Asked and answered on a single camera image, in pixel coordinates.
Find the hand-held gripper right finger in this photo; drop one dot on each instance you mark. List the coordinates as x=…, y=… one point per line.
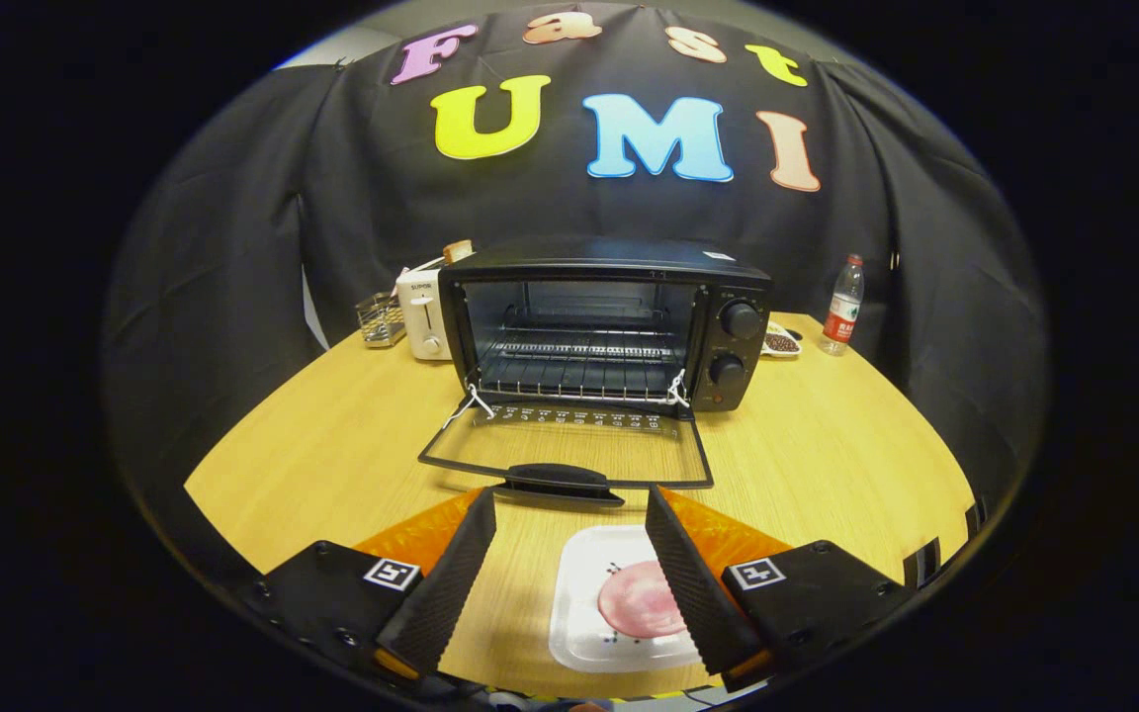
x=693, y=593

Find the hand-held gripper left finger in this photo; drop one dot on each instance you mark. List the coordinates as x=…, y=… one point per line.
x=451, y=583

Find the pink ham slice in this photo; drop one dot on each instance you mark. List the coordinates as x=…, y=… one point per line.
x=634, y=603

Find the white square plate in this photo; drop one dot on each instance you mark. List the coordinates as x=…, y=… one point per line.
x=577, y=593

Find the black toaster oven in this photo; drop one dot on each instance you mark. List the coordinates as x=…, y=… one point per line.
x=740, y=361

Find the white bread toaster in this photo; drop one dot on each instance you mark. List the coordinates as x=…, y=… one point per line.
x=421, y=316

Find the white divided dish with beans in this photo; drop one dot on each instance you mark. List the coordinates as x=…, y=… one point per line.
x=780, y=342

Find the clear plastic water bottle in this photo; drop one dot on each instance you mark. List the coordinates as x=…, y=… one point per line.
x=840, y=314

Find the toasted bread slice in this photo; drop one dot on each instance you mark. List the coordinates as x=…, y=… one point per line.
x=458, y=251

